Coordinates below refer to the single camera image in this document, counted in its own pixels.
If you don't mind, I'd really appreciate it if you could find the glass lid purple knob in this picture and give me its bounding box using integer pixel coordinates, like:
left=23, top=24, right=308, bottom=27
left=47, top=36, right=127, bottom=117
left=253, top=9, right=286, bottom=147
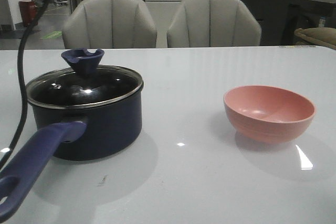
left=26, top=48, right=143, bottom=110

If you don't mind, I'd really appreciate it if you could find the pink plastic bowl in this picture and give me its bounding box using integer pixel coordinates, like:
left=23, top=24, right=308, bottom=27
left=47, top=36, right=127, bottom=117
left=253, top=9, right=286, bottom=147
left=223, top=85, right=316, bottom=144

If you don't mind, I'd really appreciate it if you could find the right beige upholstered chair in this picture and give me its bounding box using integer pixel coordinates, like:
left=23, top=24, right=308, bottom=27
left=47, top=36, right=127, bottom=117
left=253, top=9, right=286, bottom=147
left=166, top=0, right=262, bottom=48

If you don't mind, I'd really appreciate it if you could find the beige upholstered chair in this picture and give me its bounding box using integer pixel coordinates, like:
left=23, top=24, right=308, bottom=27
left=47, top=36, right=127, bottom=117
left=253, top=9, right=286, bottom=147
left=62, top=0, right=157, bottom=49
left=166, top=0, right=262, bottom=48

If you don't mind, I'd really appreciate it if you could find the left beige upholstered chair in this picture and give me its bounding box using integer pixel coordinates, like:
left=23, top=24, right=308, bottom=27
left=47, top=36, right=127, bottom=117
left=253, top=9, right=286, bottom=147
left=62, top=0, right=157, bottom=49

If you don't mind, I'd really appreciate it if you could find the dark side table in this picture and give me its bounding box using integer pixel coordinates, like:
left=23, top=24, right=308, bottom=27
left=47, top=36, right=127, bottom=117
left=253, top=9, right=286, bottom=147
left=280, top=0, right=335, bottom=45

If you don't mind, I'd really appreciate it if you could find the red trash bin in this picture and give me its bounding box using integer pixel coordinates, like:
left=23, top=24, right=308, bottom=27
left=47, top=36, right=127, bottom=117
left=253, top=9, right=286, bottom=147
left=18, top=0, right=37, bottom=27

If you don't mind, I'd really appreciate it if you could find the tan cushion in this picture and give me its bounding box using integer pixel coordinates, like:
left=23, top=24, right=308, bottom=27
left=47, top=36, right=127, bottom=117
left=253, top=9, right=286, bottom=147
left=294, top=27, right=335, bottom=50

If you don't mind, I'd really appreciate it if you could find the dark blue saucepan purple handle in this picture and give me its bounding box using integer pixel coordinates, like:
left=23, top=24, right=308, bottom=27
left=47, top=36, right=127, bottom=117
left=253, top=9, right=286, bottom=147
left=0, top=65, right=144, bottom=223

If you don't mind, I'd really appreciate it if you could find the black cable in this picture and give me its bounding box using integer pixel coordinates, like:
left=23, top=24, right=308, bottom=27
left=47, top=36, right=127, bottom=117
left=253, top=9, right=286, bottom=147
left=0, top=0, right=62, bottom=169

